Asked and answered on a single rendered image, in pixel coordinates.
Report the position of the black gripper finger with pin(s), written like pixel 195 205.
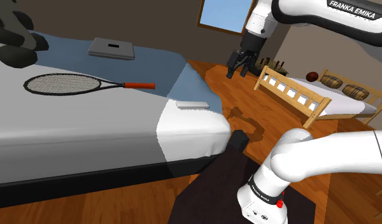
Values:
pixel 233 63
pixel 247 65

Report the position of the light wooden bed with pillows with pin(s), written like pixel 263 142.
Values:
pixel 333 99

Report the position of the bed with grey blue sheet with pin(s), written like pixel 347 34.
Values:
pixel 85 130

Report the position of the white flat remote control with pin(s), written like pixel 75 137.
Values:
pixel 192 104

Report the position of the wood-framed window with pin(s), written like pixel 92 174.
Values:
pixel 225 14

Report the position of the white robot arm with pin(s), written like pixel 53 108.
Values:
pixel 305 158

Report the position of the grey closed laptop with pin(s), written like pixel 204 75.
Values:
pixel 111 49

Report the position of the grey and black plush toy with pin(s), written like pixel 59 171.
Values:
pixel 14 46

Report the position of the dark robot stand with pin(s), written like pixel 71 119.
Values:
pixel 215 186

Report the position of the black tennis racket orange grip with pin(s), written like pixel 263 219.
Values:
pixel 62 84

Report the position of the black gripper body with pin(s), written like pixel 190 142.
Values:
pixel 251 42

